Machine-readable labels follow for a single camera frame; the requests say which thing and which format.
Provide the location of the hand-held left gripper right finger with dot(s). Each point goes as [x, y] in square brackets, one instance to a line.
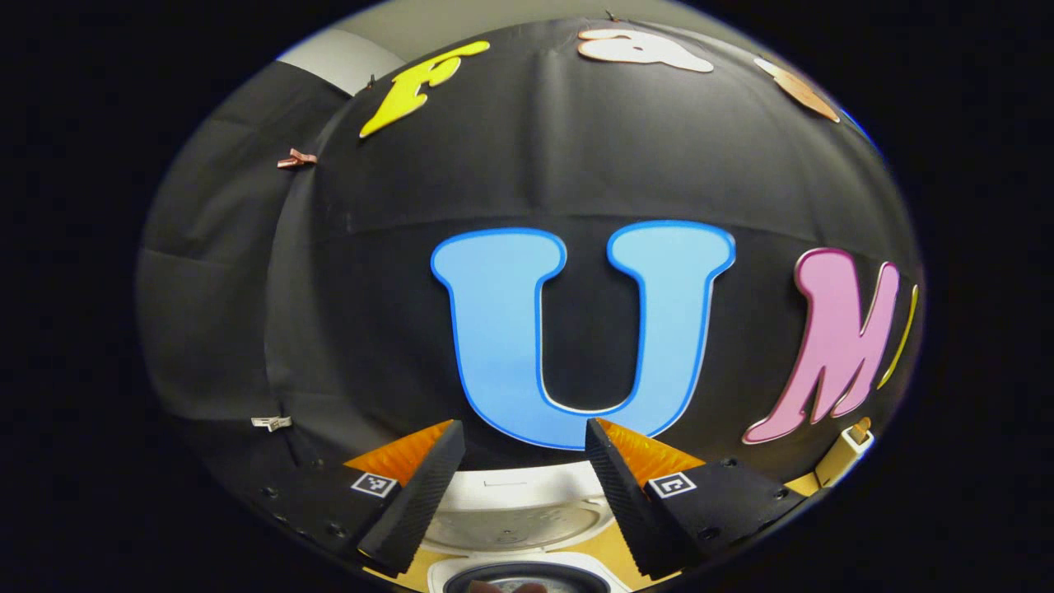
[626, 502]

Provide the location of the white toaster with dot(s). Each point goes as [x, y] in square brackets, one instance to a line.
[840, 459]

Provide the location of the toast slice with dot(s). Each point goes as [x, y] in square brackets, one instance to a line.
[861, 427]

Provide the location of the black backdrop cloth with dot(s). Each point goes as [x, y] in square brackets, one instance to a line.
[535, 165]

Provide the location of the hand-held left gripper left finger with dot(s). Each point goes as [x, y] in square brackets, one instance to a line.
[416, 511]

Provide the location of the white clip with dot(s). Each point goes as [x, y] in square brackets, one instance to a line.
[271, 423]

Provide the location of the copper clip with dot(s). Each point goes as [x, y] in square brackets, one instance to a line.
[296, 158]

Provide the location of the white rice cooker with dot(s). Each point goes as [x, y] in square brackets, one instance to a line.
[519, 494]

